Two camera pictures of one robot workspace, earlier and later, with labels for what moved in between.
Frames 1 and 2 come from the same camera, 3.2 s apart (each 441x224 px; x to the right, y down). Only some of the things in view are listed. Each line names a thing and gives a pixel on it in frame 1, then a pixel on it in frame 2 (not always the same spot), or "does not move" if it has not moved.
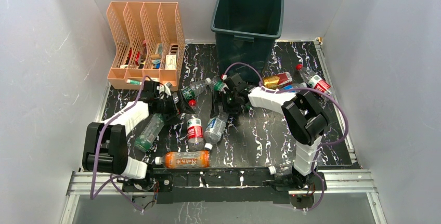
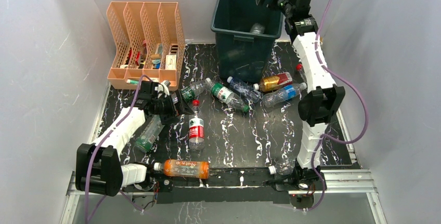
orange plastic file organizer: [149, 41] does not move
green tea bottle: [153, 128] does not move
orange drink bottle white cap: [185, 159] → [184, 168]
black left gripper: [180, 106] does not move
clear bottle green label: [190, 91] does not move
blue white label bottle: [214, 130] → [257, 28]
